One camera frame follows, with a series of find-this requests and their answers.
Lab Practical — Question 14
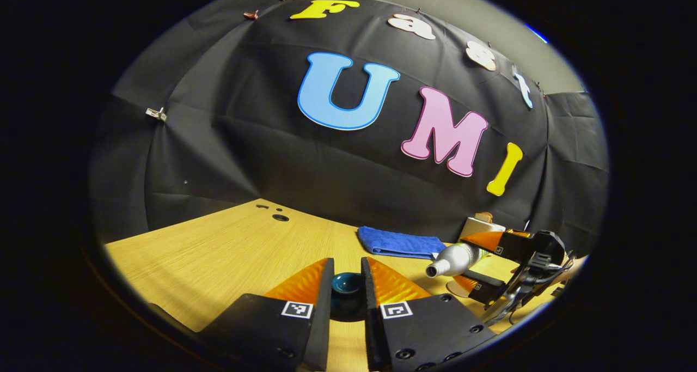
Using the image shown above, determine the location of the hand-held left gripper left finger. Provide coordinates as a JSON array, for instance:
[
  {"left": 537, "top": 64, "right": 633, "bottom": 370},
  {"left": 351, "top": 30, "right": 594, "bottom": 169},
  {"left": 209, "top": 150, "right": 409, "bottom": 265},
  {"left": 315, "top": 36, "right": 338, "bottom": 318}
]
[{"left": 198, "top": 257, "right": 335, "bottom": 372}]

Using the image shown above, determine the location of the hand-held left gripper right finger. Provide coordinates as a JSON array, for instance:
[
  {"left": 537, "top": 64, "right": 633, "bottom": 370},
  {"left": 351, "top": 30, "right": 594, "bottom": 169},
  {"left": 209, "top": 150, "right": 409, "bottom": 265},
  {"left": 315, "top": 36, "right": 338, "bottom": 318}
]
[{"left": 360, "top": 256, "right": 497, "bottom": 372}]

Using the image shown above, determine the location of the teal teacup lid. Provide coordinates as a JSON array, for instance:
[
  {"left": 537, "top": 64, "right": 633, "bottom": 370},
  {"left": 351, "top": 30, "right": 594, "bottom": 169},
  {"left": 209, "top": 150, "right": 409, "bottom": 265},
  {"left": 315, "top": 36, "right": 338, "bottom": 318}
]
[{"left": 331, "top": 272, "right": 366, "bottom": 322}]

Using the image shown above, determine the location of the silver green water bottle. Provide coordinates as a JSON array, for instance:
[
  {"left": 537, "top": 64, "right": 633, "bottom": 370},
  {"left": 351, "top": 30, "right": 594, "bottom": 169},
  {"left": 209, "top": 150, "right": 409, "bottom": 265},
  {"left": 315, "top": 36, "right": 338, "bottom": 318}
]
[{"left": 426, "top": 241, "right": 491, "bottom": 278}]

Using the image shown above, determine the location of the white toaster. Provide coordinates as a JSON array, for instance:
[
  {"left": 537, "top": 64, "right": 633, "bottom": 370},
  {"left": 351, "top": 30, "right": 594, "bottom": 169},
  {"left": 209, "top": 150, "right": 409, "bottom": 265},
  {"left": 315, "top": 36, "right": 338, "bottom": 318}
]
[{"left": 460, "top": 215, "right": 507, "bottom": 240}]

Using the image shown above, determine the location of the blue folded towel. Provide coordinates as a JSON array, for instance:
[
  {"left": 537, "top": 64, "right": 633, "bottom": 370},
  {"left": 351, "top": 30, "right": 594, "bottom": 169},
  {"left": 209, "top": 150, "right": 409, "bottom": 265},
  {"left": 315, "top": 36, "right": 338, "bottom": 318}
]
[{"left": 357, "top": 226, "right": 447, "bottom": 260}]

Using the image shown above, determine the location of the black backdrop cloth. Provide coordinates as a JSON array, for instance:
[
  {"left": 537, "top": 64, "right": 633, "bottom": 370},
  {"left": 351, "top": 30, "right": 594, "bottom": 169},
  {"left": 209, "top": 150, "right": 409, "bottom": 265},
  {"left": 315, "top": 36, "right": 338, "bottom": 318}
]
[{"left": 90, "top": 0, "right": 609, "bottom": 258}]

